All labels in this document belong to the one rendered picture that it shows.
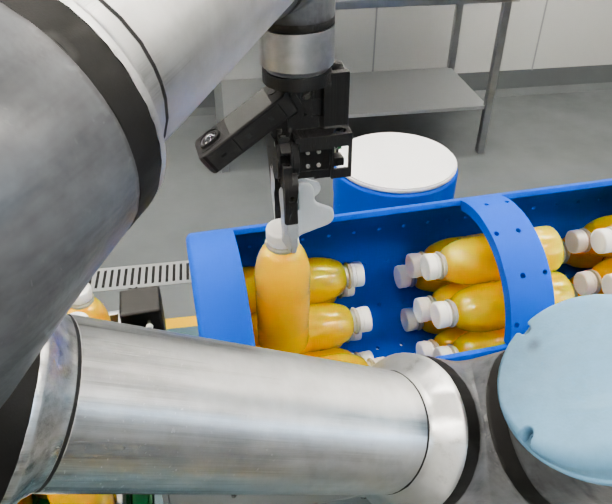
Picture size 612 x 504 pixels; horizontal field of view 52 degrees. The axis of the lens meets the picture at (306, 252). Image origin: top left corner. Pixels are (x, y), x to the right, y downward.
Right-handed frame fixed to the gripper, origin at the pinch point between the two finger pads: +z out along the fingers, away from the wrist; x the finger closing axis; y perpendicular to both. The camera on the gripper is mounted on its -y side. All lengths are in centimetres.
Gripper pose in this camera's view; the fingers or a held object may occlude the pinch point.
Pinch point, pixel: (282, 233)
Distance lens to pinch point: 74.2
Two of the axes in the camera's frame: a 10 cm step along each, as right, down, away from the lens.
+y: 9.7, -1.4, 1.8
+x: -2.3, -5.7, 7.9
